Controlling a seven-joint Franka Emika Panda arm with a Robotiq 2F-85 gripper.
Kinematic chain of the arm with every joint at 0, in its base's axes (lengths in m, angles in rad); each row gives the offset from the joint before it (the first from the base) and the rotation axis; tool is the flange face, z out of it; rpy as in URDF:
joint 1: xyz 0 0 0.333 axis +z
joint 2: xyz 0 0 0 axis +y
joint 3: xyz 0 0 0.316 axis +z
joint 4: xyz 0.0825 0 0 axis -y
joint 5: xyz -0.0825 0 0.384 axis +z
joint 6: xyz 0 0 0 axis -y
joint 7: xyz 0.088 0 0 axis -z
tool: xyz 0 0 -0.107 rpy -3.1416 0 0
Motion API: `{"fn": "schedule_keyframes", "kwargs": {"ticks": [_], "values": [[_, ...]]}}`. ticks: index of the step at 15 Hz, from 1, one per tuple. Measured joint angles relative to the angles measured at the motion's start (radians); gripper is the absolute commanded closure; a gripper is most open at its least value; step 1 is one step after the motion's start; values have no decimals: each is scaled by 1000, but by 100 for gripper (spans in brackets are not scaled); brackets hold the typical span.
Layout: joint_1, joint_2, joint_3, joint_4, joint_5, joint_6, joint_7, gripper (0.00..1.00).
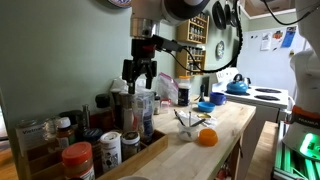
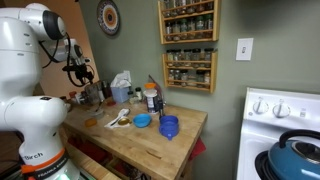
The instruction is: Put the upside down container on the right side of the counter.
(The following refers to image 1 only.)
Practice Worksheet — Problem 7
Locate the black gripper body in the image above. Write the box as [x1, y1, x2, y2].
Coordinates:
[121, 58, 158, 83]

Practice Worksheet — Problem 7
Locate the clear jar with black lid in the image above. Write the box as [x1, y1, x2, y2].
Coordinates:
[134, 90, 155, 144]

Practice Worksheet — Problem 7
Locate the orange lid dark label container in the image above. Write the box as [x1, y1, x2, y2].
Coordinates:
[177, 75, 192, 107]

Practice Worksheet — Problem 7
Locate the white plastic bag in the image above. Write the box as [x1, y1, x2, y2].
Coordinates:
[110, 76, 151, 95]

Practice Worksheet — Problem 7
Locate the clear zip bag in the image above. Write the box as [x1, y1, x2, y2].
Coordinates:
[156, 72, 180, 105]

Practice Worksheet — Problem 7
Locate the small dark lid jar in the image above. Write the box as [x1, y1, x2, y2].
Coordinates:
[153, 95, 162, 115]

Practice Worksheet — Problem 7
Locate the clear salt grinder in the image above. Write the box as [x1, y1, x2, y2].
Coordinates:
[119, 91, 137, 133]

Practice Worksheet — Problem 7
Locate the dark pepper grinder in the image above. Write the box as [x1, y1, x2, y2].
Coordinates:
[110, 89, 123, 130]

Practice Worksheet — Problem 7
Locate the small red lid jar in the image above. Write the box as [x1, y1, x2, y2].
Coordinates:
[160, 98, 172, 114]

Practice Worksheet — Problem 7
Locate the black cap sauce bottle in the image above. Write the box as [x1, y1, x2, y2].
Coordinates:
[89, 93, 114, 133]

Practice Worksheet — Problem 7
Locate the slim metal bottle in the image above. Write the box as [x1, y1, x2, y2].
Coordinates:
[82, 104, 91, 131]

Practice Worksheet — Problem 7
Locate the glass jar with dark spice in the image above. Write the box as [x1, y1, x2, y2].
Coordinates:
[120, 130, 142, 162]

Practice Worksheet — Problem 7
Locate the wooden spice tray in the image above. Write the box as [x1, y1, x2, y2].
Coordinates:
[19, 129, 169, 180]

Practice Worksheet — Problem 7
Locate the blue plastic bowl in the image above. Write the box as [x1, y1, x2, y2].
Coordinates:
[197, 101, 216, 113]

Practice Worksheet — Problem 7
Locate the blue lid jar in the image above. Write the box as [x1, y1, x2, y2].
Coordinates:
[82, 128, 104, 168]

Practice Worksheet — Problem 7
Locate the white spice shaker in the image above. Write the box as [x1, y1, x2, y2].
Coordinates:
[99, 131, 123, 173]

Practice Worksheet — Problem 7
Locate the white cap spice bottle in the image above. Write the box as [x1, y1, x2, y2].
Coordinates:
[55, 116, 76, 149]

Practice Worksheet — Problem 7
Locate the blue kettle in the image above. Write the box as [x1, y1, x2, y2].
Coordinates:
[226, 73, 250, 95]

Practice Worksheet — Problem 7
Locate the red lid spice jar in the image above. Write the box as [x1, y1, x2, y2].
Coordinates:
[61, 141, 96, 180]

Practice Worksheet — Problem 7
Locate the white bowl rim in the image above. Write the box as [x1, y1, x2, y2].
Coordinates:
[118, 175, 151, 180]

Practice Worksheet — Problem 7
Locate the black hanging frying pan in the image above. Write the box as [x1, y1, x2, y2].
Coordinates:
[230, 0, 242, 28]
[224, 0, 233, 25]
[212, 0, 228, 31]

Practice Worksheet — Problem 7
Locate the glass jar with white label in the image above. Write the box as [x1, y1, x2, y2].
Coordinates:
[15, 117, 58, 157]

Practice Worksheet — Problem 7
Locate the white electric stove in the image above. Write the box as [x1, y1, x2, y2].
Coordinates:
[209, 67, 290, 180]

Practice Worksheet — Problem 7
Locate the white paper on fridge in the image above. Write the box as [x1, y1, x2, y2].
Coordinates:
[260, 32, 273, 52]

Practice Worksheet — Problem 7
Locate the white refrigerator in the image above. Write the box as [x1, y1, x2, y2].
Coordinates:
[237, 23, 320, 101]

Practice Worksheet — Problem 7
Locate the orange picture on fridge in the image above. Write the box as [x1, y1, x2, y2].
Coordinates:
[271, 29, 284, 51]

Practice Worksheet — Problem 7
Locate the wooden upper cabinet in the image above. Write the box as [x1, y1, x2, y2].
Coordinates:
[244, 0, 298, 20]

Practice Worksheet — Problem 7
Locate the blue paper on fridge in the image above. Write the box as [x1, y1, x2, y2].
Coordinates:
[281, 26, 297, 48]

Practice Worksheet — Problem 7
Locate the robot stand with green light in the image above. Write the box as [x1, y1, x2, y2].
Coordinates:
[271, 121, 320, 180]

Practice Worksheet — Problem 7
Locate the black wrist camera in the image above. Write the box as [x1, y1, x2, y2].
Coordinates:
[151, 34, 185, 53]

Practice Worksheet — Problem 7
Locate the black handled brush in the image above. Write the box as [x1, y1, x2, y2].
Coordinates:
[195, 83, 206, 103]

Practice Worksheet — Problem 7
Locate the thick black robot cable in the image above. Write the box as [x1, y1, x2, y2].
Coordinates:
[165, 0, 244, 75]

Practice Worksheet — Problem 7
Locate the decorative wall plate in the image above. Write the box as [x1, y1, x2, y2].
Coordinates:
[107, 0, 133, 9]

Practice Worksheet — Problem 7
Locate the round wall clock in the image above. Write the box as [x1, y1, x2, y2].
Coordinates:
[215, 40, 225, 60]

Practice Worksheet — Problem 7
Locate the thin black cable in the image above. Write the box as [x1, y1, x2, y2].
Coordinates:
[261, 0, 320, 26]

